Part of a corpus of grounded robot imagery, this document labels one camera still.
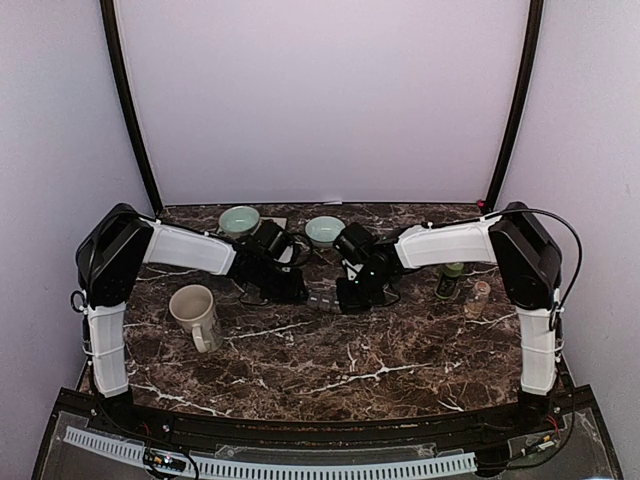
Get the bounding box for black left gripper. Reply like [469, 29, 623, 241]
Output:
[254, 259, 310, 303]

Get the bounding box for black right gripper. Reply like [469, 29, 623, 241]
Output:
[336, 266, 392, 313]

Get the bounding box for clear weekly pill organizer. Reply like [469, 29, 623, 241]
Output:
[307, 293, 341, 314]

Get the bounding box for green lid pill bottle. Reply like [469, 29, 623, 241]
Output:
[434, 262, 464, 300]

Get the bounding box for clear bottle yellow capsules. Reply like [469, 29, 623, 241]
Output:
[463, 281, 491, 320]

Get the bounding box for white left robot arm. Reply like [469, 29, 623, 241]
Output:
[72, 203, 311, 436]

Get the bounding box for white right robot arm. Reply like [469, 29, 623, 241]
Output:
[333, 202, 572, 434]

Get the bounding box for square floral ceramic plate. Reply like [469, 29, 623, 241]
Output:
[258, 216, 287, 230]

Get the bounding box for light blue ribbed bowl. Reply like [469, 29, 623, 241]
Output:
[305, 216, 346, 249]

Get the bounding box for small celadon bowl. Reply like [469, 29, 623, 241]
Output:
[218, 206, 261, 237]

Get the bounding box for beige ceramic mug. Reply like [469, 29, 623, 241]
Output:
[169, 284, 223, 354]

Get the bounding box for white slotted cable duct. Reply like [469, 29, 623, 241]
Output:
[62, 427, 477, 479]

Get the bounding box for black front rail base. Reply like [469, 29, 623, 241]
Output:
[33, 386, 622, 479]

